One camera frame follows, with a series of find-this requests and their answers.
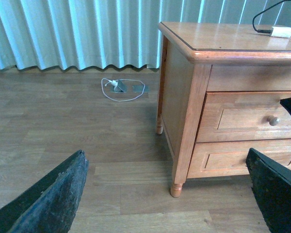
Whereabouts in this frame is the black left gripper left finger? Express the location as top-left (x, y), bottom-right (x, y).
top-left (0, 150), bottom-right (89, 233)

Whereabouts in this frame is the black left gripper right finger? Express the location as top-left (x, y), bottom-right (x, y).
top-left (246, 148), bottom-right (291, 233)

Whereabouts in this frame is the wooden drawer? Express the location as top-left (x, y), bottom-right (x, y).
top-left (196, 91), bottom-right (291, 143)
top-left (187, 139), bottom-right (291, 178)

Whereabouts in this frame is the white charger adapter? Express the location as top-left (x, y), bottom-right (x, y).
top-left (270, 26), bottom-right (291, 38)

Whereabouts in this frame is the light wooden nightstand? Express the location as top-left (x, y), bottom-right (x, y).
top-left (156, 22), bottom-right (291, 198)

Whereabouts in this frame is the open floor socket box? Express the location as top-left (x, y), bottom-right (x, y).
top-left (111, 80), bottom-right (127, 93)

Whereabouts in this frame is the closed floor socket cover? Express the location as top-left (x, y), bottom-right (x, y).
top-left (132, 85), bottom-right (149, 93)

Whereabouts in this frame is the light blue curtain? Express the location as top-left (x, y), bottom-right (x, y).
top-left (0, 0), bottom-right (291, 70)

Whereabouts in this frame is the black charger cable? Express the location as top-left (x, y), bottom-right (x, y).
top-left (253, 0), bottom-right (291, 34)

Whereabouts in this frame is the white floor cable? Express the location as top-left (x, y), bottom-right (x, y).
top-left (101, 77), bottom-right (146, 102)

